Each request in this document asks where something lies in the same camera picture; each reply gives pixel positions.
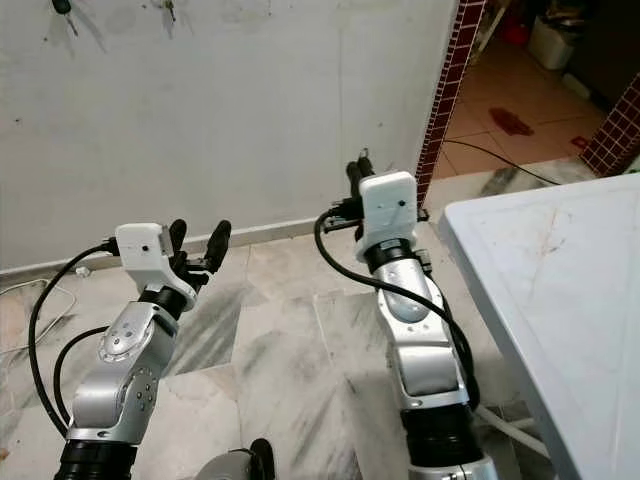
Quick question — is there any short black left arm cable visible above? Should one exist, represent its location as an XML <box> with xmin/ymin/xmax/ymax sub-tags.
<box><xmin>52</xmin><ymin>326</ymin><xmax>109</xmax><ymax>426</ymax></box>

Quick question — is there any white plastic bin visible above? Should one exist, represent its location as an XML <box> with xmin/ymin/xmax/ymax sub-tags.
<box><xmin>528</xmin><ymin>14</ymin><xmax>582</xmax><ymax>71</ymax></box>

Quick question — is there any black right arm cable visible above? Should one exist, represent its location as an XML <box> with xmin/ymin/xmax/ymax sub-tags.
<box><xmin>313</xmin><ymin>202</ymin><xmax>481</xmax><ymax>409</ymax></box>

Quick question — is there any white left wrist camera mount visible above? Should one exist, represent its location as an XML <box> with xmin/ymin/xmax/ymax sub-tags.
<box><xmin>115</xmin><ymin>222</ymin><xmax>197</xmax><ymax>299</ymax></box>

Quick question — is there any maroon tiled low wall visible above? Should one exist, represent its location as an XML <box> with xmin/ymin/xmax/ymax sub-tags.
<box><xmin>581</xmin><ymin>94</ymin><xmax>640</xmax><ymax>179</ymax></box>

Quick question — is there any black headed key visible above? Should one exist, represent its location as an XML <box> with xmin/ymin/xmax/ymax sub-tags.
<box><xmin>53</xmin><ymin>0</ymin><xmax>79</xmax><ymax>37</ymax></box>

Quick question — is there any thin black floor cable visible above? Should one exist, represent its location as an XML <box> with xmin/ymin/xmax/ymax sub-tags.
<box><xmin>443</xmin><ymin>139</ymin><xmax>561</xmax><ymax>187</ymax></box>

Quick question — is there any grey robot leg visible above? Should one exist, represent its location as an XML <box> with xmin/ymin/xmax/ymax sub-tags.
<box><xmin>208</xmin><ymin>438</ymin><xmax>277</xmax><ymax>480</ymax></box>

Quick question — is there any maroon tiled door pillar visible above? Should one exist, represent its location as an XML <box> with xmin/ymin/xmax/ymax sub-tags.
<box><xmin>415</xmin><ymin>0</ymin><xmax>490</xmax><ymax>181</ymax></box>

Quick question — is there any thin white floor cable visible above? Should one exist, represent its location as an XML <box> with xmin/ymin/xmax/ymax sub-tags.
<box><xmin>0</xmin><ymin>277</ymin><xmax>53</xmax><ymax>301</ymax></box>

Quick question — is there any white plastic table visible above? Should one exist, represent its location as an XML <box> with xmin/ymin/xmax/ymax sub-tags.
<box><xmin>438</xmin><ymin>172</ymin><xmax>640</xmax><ymax>480</ymax></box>

